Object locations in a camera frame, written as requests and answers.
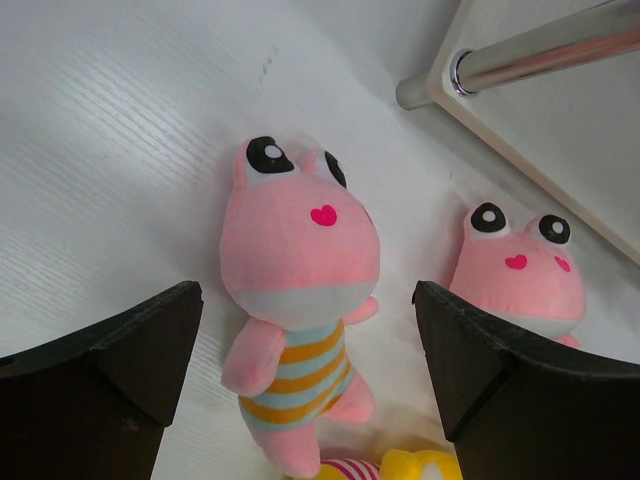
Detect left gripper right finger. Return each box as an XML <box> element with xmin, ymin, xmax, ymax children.
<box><xmin>413</xmin><ymin>281</ymin><xmax>639</xmax><ymax>479</ymax></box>

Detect pink frog orange-striped shirt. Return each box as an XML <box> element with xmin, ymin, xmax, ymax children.
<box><xmin>220</xmin><ymin>136</ymin><xmax>380</xmax><ymax>478</ymax></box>

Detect yellow frog lying sideways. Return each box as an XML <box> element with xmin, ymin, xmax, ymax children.
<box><xmin>316</xmin><ymin>449</ymin><xmax>463</xmax><ymax>480</ymax></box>

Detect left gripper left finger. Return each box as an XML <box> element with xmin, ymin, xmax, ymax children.
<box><xmin>1</xmin><ymin>281</ymin><xmax>203</xmax><ymax>479</ymax></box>

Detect white two-tier shelf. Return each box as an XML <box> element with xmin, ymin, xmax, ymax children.
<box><xmin>396</xmin><ymin>1</ymin><xmax>639</xmax><ymax>260</ymax></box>

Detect pink frog red polka-dot shirt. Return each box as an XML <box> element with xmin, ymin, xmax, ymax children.
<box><xmin>448</xmin><ymin>202</ymin><xmax>587</xmax><ymax>348</ymax></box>

